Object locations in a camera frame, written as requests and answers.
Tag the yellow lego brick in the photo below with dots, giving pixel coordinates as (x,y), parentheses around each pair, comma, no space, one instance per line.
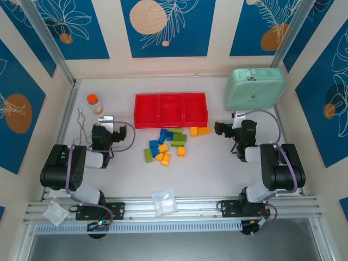
(204,130)
(166,160)
(163,148)
(158,157)
(181,151)
(193,131)

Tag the blue lego brick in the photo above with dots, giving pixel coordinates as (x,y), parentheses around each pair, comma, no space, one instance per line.
(154,151)
(162,139)
(153,143)
(163,132)
(170,136)

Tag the green lego brick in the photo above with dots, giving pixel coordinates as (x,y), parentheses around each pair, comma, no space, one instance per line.
(148,155)
(180,137)
(178,143)
(177,131)

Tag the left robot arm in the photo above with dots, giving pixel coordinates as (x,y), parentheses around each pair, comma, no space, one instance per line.
(58,166)

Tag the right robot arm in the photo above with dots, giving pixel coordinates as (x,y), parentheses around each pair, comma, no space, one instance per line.
(282,174)

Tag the metal tongs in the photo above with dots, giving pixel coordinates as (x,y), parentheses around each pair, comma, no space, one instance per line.
(82,129)

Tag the orange-capped bottle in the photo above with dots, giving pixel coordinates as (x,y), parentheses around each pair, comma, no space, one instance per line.
(95,104)

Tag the mint green zipper case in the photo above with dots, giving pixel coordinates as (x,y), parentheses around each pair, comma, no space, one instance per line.
(255,89)

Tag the clear plastic bag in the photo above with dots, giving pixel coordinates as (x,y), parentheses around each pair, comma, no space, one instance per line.
(55,214)
(164,202)

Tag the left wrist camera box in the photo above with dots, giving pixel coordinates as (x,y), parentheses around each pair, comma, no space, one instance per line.
(106,120)

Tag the aluminum base rail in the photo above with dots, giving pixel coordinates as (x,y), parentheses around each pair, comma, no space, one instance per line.
(195,206)

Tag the aluminum corner post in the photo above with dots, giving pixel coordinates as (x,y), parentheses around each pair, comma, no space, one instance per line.
(288,32)
(49,40)

